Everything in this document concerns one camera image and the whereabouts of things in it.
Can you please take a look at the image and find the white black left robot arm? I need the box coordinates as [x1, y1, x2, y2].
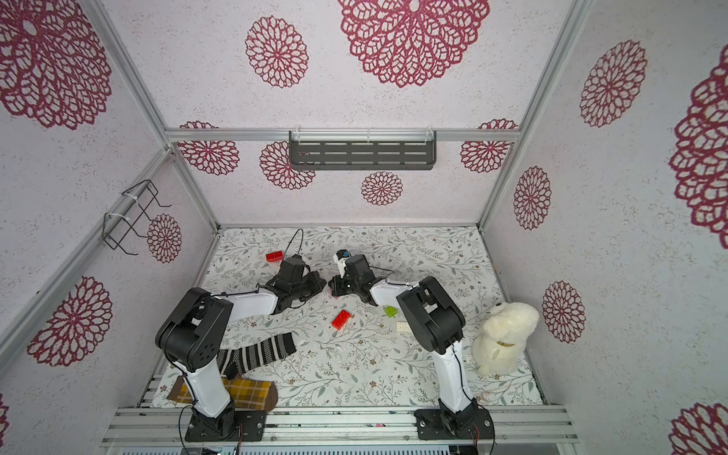
[155, 255, 326, 419]

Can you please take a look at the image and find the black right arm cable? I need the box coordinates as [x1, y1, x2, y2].
[369, 264, 422, 288]

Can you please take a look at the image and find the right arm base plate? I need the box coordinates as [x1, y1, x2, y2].
[414, 407, 495, 441]

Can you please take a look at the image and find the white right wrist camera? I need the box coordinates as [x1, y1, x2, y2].
[334, 249, 351, 278]

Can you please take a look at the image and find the dark grey wall shelf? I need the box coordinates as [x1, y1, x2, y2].
[288, 130, 437, 172]

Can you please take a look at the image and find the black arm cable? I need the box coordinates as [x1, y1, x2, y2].
[282, 228, 305, 260]
[369, 264, 422, 288]

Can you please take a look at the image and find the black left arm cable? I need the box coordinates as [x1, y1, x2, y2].
[282, 228, 305, 260]

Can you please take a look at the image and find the red curved lego brick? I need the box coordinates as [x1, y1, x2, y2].
[265, 250, 284, 263]

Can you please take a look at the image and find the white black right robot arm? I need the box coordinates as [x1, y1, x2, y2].
[329, 249, 478, 417]

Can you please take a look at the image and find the white plush toy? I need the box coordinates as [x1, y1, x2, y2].
[471, 303, 540, 377]

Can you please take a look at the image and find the black wire wall rack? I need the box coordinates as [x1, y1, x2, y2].
[100, 179, 172, 256]

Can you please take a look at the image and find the black white striped sock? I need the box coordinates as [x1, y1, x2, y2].
[216, 333, 297, 380]

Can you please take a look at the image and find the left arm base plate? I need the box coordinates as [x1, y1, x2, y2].
[184, 409, 267, 443]

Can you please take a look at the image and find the yellow brown plaid sock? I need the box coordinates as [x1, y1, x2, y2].
[165, 377, 279, 411]

